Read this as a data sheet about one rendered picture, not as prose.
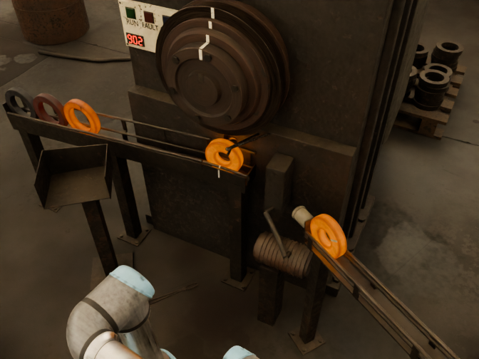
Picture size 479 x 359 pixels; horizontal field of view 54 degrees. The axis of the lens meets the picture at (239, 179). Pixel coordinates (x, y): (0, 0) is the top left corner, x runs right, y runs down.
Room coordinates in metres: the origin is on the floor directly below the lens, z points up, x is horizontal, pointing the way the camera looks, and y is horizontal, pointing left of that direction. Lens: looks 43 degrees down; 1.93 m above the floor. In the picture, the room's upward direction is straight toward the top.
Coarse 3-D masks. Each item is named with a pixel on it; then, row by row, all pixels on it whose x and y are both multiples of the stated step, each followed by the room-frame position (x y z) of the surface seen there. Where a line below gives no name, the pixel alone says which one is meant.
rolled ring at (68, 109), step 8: (72, 104) 1.72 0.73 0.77; (80, 104) 1.71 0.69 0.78; (64, 112) 1.76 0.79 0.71; (72, 112) 1.76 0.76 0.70; (88, 112) 1.69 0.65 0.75; (72, 120) 1.75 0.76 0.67; (96, 120) 1.69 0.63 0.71; (80, 128) 1.73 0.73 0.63; (88, 128) 1.73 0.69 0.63; (96, 128) 1.68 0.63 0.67
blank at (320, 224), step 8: (320, 216) 1.06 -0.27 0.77; (328, 216) 1.05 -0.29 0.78; (312, 224) 1.07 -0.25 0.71; (320, 224) 1.04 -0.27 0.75; (328, 224) 1.01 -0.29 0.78; (336, 224) 1.01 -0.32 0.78; (312, 232) 1.07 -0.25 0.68; (320, 232) 1.05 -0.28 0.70; (328, 232) 1.01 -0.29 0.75; (336, 232) 0.99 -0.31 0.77; (320, 240) 1.03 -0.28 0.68; (328, 240) 1.04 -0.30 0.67; (336, 240) 0.97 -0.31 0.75; (344, 240) 0.98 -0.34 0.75; (328, 248) 1.00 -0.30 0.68; (336, 248) 0.97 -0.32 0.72; (344, 248) 0.97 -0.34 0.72; (336, 256) 0.96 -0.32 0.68
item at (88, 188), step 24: (48, 168) 1.46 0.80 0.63; (72, 168) 1.48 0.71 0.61; (96, 168) 1.49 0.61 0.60; (48, 192) 1.36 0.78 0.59; (72, 192) 1.35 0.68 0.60; (96, 192) 1.34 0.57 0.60; (96, 216) 1.36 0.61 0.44; (96, 240) 1.36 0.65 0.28; (96, 264) 1.43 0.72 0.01; (120, 264) 1.43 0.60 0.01
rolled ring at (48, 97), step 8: (40, 96) 1.80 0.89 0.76; (48, 96) 1.80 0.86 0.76; (40, 104) 1.83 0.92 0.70; (48, 104) 1.78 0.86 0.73; (56, 104) 1.77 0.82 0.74; (40, 112) 1.82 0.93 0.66; (56, 112) 1.76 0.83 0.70; (48, 120) 1.81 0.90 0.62; (56, 120) 1.82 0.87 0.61; (64, 120) 1.75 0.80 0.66
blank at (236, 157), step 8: (216, 144) 1.40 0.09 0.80; (224, 144) 1.39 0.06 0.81; (232, 144) 1.40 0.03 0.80; (208, 152) 1.42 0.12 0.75; (216, 152) 1.40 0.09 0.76; (224, 152) 1.39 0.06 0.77; (232, 152) 1.38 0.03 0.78; (240, 152) 1.39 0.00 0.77; (208, 160) 1.42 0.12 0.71; (216, 160) 1.41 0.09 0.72; (224, 160) 1.42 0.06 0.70; (232, 160) 1.38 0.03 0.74; (240, 160) 1.37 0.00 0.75; (232, 168) 1.38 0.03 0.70
